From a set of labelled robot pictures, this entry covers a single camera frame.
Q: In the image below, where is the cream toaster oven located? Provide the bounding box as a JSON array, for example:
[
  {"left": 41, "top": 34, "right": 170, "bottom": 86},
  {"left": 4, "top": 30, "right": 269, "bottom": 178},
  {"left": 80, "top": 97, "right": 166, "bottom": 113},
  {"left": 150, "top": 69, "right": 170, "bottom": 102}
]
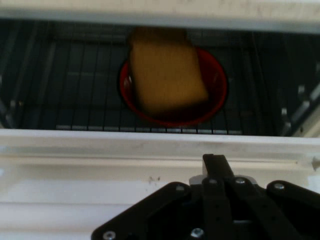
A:
[{"left": 0, "top": 0, "right": 320, "bottom": 205}]

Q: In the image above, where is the yellow bread slice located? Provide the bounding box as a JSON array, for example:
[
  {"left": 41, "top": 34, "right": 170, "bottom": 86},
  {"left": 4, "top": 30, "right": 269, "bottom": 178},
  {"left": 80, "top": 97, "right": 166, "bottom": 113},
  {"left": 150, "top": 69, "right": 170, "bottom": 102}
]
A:
[{"left": 127, "top": 26, "right": 210, "bottom": 119}]

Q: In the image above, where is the metal wire oven rack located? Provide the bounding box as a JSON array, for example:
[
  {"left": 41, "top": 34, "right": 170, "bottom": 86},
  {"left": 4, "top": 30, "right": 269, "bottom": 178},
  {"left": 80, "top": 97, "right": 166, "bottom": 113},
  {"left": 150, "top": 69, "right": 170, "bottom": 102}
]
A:
[{"left": 0, "top": 37, "right": 320, "bottom": 136}]

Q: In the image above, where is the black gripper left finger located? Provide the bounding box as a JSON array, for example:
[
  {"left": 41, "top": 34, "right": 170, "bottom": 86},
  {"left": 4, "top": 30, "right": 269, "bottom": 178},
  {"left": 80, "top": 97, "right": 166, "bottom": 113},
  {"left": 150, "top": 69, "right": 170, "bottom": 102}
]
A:
[{"left": 91, "top": 153, "right": 235, "bottom": 240}]

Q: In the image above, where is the red bowl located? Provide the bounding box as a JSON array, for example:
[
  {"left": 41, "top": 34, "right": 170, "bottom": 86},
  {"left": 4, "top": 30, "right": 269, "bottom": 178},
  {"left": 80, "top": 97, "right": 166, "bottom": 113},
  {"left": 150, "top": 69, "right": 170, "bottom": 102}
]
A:
[{"left": 118, "top": 47, "right": 229, "bottom": 127}]

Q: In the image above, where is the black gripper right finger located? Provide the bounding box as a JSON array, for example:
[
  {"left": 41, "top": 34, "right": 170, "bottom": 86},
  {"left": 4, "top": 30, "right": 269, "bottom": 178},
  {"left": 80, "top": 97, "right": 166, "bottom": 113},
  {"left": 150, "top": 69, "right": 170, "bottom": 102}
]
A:
[{"left": 213, "top": 153, "right": 320, "bottom": 240}]

